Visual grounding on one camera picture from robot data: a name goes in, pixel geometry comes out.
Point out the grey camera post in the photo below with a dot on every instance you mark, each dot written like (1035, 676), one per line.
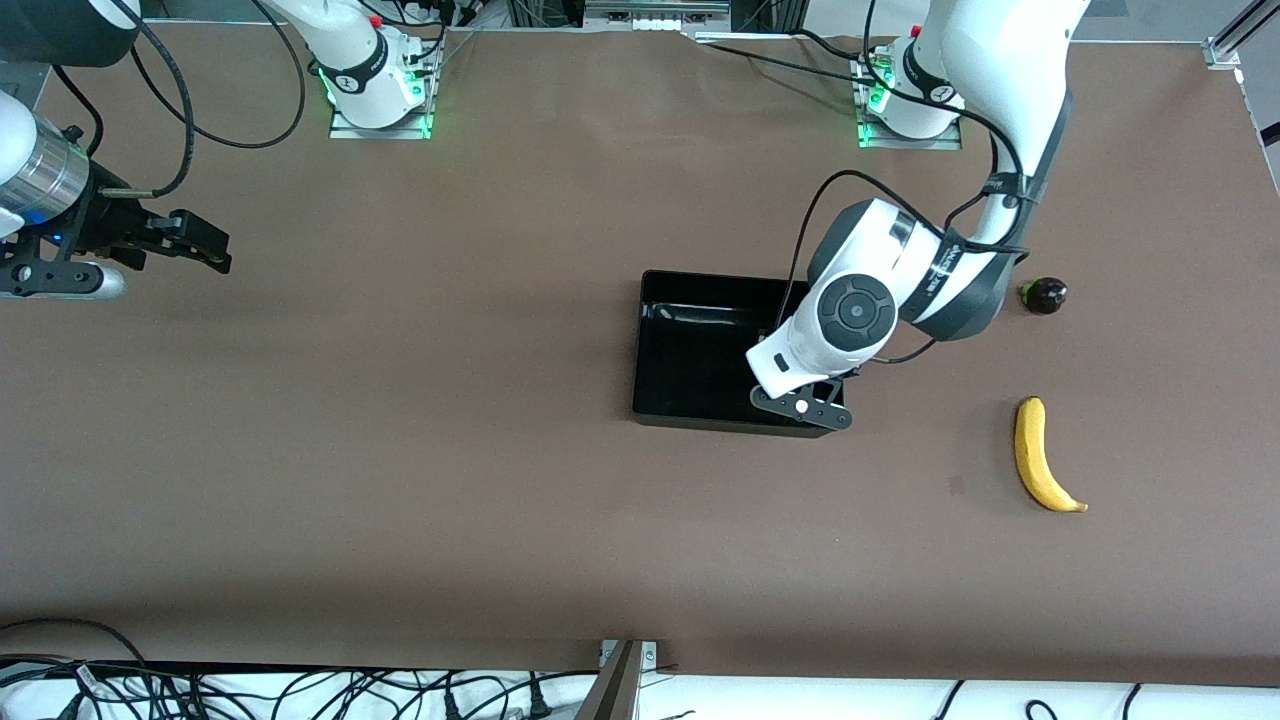
(612, 695)

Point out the silver table corner bracket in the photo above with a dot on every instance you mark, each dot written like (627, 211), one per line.
(1222, 52)

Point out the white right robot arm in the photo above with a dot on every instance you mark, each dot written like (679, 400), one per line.
(350, 50)

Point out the white power strip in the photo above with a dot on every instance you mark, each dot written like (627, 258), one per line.
(655, 15)

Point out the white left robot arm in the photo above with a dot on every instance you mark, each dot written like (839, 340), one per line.
(860, 310)

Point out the black plastic box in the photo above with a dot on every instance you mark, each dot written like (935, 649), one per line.
(690, 370)

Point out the dark purple mangosteen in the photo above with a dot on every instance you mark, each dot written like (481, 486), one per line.
(1045, 296)

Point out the silver mounting bracket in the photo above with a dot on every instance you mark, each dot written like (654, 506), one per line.
(648, 655)

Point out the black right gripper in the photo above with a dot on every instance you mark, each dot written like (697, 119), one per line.
(103, 217)

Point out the yellow banana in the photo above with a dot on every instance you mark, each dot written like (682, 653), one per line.
(1032, 455)

